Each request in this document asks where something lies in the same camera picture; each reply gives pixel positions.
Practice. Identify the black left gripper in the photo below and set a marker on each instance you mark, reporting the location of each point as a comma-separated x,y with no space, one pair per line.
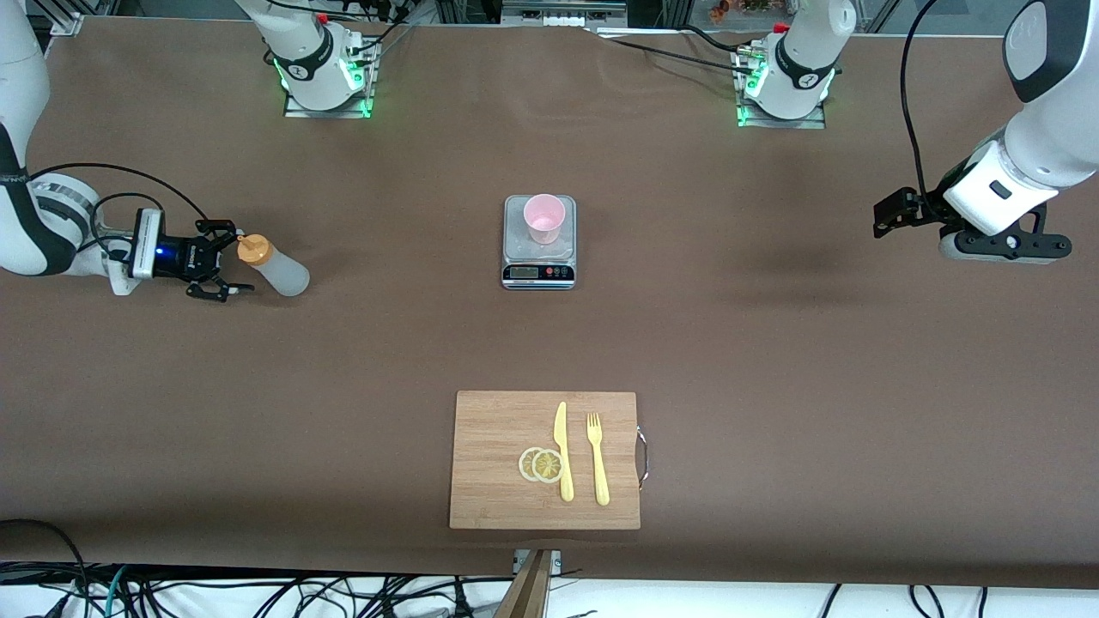
927,209

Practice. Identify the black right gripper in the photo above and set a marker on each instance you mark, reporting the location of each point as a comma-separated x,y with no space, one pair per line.
183,256

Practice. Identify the translucent sauce bottle orange cap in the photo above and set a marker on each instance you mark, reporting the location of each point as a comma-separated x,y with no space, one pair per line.
283,275

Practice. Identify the pink plastic cup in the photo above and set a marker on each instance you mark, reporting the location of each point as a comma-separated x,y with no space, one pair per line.
544,219

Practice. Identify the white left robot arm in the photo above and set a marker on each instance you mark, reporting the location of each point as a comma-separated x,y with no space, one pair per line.
1047,146

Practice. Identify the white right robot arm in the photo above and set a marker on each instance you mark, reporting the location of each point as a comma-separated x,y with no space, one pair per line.
17,86

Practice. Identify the orange decorative object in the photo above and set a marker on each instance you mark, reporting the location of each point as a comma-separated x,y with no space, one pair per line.
721,10

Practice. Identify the silver digital kitchen scale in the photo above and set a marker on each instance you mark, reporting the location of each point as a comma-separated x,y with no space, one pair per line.
539,273

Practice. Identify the wooden cutting board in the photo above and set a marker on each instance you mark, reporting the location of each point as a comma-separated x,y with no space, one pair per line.
489,463

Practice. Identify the lemon slice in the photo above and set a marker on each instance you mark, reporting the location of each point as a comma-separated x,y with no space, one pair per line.
524,463
547,466

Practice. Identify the yellow plastic knife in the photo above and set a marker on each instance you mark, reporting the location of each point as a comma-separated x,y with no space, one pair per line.
562,438

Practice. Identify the yellow plastic fork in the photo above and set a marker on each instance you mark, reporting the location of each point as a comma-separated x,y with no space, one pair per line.
599,472

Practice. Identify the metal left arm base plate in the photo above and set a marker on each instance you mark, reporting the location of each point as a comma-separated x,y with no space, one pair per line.
781,124

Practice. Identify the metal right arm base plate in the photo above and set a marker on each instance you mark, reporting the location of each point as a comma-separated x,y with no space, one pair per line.
326,113

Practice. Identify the aluminium frame corner bracket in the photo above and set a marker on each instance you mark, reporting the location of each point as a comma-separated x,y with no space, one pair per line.
67,24

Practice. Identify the wooden post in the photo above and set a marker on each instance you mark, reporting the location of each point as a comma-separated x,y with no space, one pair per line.
525,592

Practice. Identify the small metal bracket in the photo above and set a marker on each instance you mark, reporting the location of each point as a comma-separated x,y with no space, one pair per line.
556,562

